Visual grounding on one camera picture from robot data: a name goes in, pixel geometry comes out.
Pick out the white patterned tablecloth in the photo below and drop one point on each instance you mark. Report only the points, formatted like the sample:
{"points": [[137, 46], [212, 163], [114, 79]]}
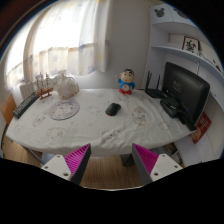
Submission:
{"points": [[141, 120]]}

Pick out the black wifi router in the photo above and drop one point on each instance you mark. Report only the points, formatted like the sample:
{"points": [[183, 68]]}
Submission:
{"points": [[154, 93]]}

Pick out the framed calligraphy picture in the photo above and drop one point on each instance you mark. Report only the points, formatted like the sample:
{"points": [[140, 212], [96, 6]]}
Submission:
{"points": [[191, 45]]}

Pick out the black keyboard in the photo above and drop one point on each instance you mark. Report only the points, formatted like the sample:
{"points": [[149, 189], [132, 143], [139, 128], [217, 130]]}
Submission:
{"points": [[24, 105]]}

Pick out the black computer mouse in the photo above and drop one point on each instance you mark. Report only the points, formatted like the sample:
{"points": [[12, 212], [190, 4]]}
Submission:
{"points": [[112, 109]]}

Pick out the round patterned mouse pad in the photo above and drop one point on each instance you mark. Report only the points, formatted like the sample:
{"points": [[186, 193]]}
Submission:
{"points": [[63, 110]]}

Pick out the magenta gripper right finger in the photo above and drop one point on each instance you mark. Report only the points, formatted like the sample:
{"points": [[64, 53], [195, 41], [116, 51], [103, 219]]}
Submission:
{"points": [[152, 166]]}

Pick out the wooden chair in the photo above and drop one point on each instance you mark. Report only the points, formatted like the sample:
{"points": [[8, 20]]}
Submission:
{"points": [[7, 108]]}

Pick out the white wall shelf unit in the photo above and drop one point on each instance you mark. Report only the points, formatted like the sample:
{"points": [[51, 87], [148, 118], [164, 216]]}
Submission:
{"points": [[168, 27]]}

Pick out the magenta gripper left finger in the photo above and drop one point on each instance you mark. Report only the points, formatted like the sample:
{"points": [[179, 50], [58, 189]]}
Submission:
{"points": [[70, 167]]}

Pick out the cartoon boy figurine clock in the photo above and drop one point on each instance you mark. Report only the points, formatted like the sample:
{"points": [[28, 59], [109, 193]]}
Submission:
{"points": [[126, 81]]}

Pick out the wooden model ship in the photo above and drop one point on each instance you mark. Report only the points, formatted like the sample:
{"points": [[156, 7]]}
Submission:
{"points": [[44, 89]]}

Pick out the black computer monitor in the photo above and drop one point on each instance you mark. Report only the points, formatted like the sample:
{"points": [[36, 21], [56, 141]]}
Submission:
{"points": [[186, 94]]}

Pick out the white sheer curtain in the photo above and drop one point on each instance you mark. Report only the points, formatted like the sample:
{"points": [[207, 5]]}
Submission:
{"points": [[70, 36]]}

